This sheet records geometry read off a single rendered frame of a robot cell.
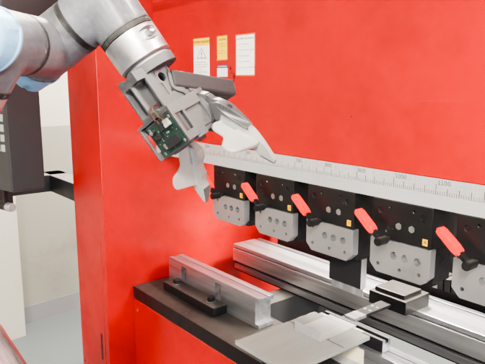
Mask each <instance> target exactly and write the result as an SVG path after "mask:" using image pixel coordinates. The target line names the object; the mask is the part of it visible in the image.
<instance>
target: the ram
mask: <svg viewBox="0 0 485 364"><path fill-rule="evenodd" d="M152 16H153V23H154V25H155V26H156V28H157V29H158V30H159V32H160V33H161V35H162V37H163V38H164V39H165V40H166V42H167V44H168V45H169V49H168V50H171V51H172V53H173V54H174V55H175V57H176V60H175V62H174V63H173V64H172V65H171V66H170V67H169V68H168V69H169V70H170V71H171V70H177V71H182V72H190V73H194V68H193V39H198V38H209V62H210V76H212V77H218V76H217V65H227V77H220V78H225V79H231V80H233V81H234V83H235V89H236V95H234V96H233V97H231V98H230V99H229V100H228V101H229V102H231V103H232V104H234V105H235V106H236V107H237V108H238V109H239V110H240V111H241V112H242V113H243V114H244V115H245V116H246V117H247V118H248V119H249V120H250V121H251V122H252V125H253V126H254V127H255V128H256V129H257V130H258V131H259V132H260V134H261V135H262V137H263V138H264V139H265V140H266V142H267V144H268V145H269V147H270V148H271V150H272V152H273V153H274V154H278V155H286V156H291V157H301V158H305V159H311V160H319V161H325V162H330V163H339V164H344V165H353V166H358V167H363V168H372V169H378V170H386V171H391V172H397V173H405V174H411V175H416V176H425V177H430V178H439V179H444V180H449V181H458V182H464V183H472V184H478V185H482V186H485V0H152ZM245 33H255V76H235V35H238V34H245ZM223 35H227V60H220V61H217V36H223ZM204 163H208V164H212V165H219V166H223V167H227V168H234V169H238V170H244V171H248V172H252V173H259V174H263V175H267V176H273V177H277V178H284V179H288V180H292V181H299V182H303V183H309V184H313V185H317V186H324V187H328V188H332V189H338V190H342V191H349V192H353V193H357V194H364V195H368V196H375V197H379V198H383V199H389V200H393V201H397V202H404V203H408V204H415V205H419V206H423V207H429V208H433V209H440V210H444V211H448V212H454V213H458V214H462V215H469V216H473V217H480V218H484V219H485V203H483V202H478V201H471V200H466V199H459V198H454V197H450V196H442V195H438V194H430V193H426V192H421V191H414V190H409V189H404V188H397V187H392V186H385V185H380V184H376V183H368V182H364V181H356V180H352V179H348V178H339V177H335V176H331V175H323V174H319V173H311V172H307V171H302V170H295V169H290V168H283V167H278V166H274V165H266V164H262V163H257V162H250V161H245V160H238V159H233V158H228V157H221V156H216V155H209V154H205V157H204Z"/></svg>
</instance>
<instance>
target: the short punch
mask: <svg viewBox="0 0 485 364"><path fill-rule="evenodd" d="M366 273H367V259H366V258H364V259H360V260H357V261H356V260H353V259H350V260H348V261H344V260H342V259H337V258H335V257H332V256H330V264H329V278H330V279H331V285H332V286H334V287H337V288H340V289H342V290H345V291H347V292H350V293H353V294H355V295H358V296H361V297H363V289H365V288H366Z"/></svg>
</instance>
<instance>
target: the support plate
mask: <svg viewBox="0 0 485 364"><path fill-rule="evenodd" d="M322 317H324V316H323V315H321V314H319V313H316V312H312V313H309V314H307V315H304V316H301V317H299V318H296V319H293V320H291V322H293V323H294V321H297V322H299V323H301V324H304V325H305V324H308V323H310V322H312V321H315V320H317V319H320V318H322ZM291 322H289V321H288V322H285V323H283V324H280V325H278V326H274V327H271V328H270V329H266V330H264V331H260V332H258V333H256V334H252V335H250V336H248V337H244V338H242V339H239V340H237V341H235V344H236V345H237V346H238V347H240V348H242V349H244V350H245V351H247V352H249V353H250V354H251V355H254V356H255V357H257V358H258V359H260V360H262V361H263V362H265V363H267V364H318V363H320V362H322V361H324V360H327V359H329V358H331V357H333V356H335V355H337V354H340V353H342V352H344V351H346V350H349V349H351V348H353V347H356V346H357V345H360V344H361V343H364V342H366V341H368V340H370V336H368V335H366V334H364V333H361V332H360V331H357V330H355V329H353V328H351V329H349V330H346V331H344V332H341V333H340V334H337V335H335V336H333V337H331V338H330V339H329V340H331V341H332V342H335V343H336V344H334V343H332V342H329V341H328V340H324V341H322V342H319V341H318V340H316V339H313V338H312V337H309V336H307V335H306V334H303V333H301V332H299V331H297V330H295V329H294V324H293V323H291ZM337 344H338V345H341V346H342V347H340V346H338V345H337ZM343 347H344V348H343Z"/></svg>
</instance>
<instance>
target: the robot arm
mask: <svg viewBox="0 0 485 364"><path fill-rule="evenodd" d="M98 46H101V48H102V49H103V50H104V52H105V53H106V55H107V56H108V58H109V59H110V60H111V62H112V63H113V65H114V66H115V68H116V69H117V70H118V72H119V73H120V75H121V76H122V77H123V78H126V81H124V82H121V83H120V84H119V85H118V88H119V89H120V91H121V92H122V93H123V95H124V96H125V98H126V99H127V101H128V102H129V103H130V105H131V107H132V108H133V109H134V110H135V112H136V114H137V115H138V116H139V118H140V119H141V121H142V122H143V126H141V127H140V128H139V129H138V131H139V133H140V135H142V137H143V138H144V140H145V141H146V143H147V144H148V145H149V147H150V148H151V150H152V151H153V153H154V154H155V155H156V157H157V159H158V160H159V161H160V162H161V161H163V160H164V159H165V158H169V157H171V156H172V155H176V154H178V157H179V161H180V167H179V168H178V171H177V173H176V174H175V175H174V177H173V180H172V183H173V186H174V188H175V189H177V190H180V189H184V188H188V187H190V186H193V187H194V188H195V190H196V192H197V193H198V195H199V196H200V197H201V199H202V200H203V201H204V202H207V201H208V200H209V193H210V188H211V185H209V182H208V180H207V177H206V175H207V171H206V169H205V167H204V157H205V154H204V149H203V147H202V146H200V145H199V144H198V143H197V142H195V141H194V140H199V141H201V140H203V139H205V138H206V133H207V132H208V131H214V132H216V133H218V134H219V135H220V136H222V137H223V142H222V147H223V148H224V149H225V150H227V151H228V152H233V153H237V152H242V151H245V150H248V149H253V150H255V151H256V152H257V153H258V154H259V155H260V156H261V157H262V158H264V159H266V160H268V161H269V162H271V163H273V164H274V163H275V162H276V156H275V155H274V153H273V152H272V150H271V148H270V147H269V145H268V144H267V142H266V140H265V139H264V138H263V137H262V135H261V134H260V132H259V131H258V130H257V129H256V128H255V127H254V126H253V125H252V122H251V121H250V120H249V119H248V118H247V117H246V116H245V115H244V114H243V113H242V112H241V111H240V110H239V109H238V108H237V107H236V106H235V105H234V104H232V103H231V102H229V101H228V100H229V99H230V98H231V97H233V96H234V95H236V89H235V83H234V81H233V80H231V79H225V78H220V77H212V76H207V75H202V74H194V73H190V72H185V71H177V70H171V71H170V70H169V69H168V68H169V67H170V66H171V65H172V64H173V63H174V62H175V60H176V57H175V55H174V54H173V53H172V51H171V50H168V49H169V45H168V44H167V42H166V40H165V39H164V38H163V37H162V35H161V33H160V32H159V30H158V29H157V28H156V26H155V25H154V23H153V21H152V20H151V18H150V17H149V15H148V14H147V13H146V11H145V10H144V8H143V6H142V5H141V4H140V2H139V0H58V1H57V2H56V3H55V4H54V5H53V6H51V7H50V8H49V9H47V10H46V11H45V12H43V13H42V14H41V15H40V16H39V17H37V16H34V15H31V14H25V13H21V12H16V11H12V10H9V9H6V8H4V7H2V6H0V113H1V111H2V109H3V107H4V105H5V103H6V101H7V99H8V98H9V96H10V95H11V92H12V90H13V89H14V86H15V85H16V84H17V85H19V86H20V87H23V88H25V89H26V90H28V91H31V92H38V91H40V90H42V89H43V88H45V87H47V86H48V85H50V84H53V83H54V82H56V81H57V80H59V78H60V77H61V75H63V74H64V73H65V72H67V71H68V70H70V68H72V67H73V66H74V65H76V64H77V63H79V62H80V61H81V60H82V59H83V58H85V57H86V56H87V55H89V54H90V53H91V52H93V51H94V50H95V49H96V48H97V47H98ZM147 136H150V137H151V138H152V139H153V141H154V142H155V144H156V145H157V146H158V148H159V149H160V151H161V152H159V153H158V152H157V151H156V149H155V148H154V147H153V145H152V143H151V142H150V141H149V140H148V138H147ZM0 364H27V363H26V362H25V360H24V359H23V357H22V356H21V354H20V353H19V351H18V349H17V348H16V347H15V345H14V343H13V342H12V340H11V339H10V338H9V336H8V334H7V333H6V332H5V330H4V328H3V327H2V325H1V324H0Z"/></svg>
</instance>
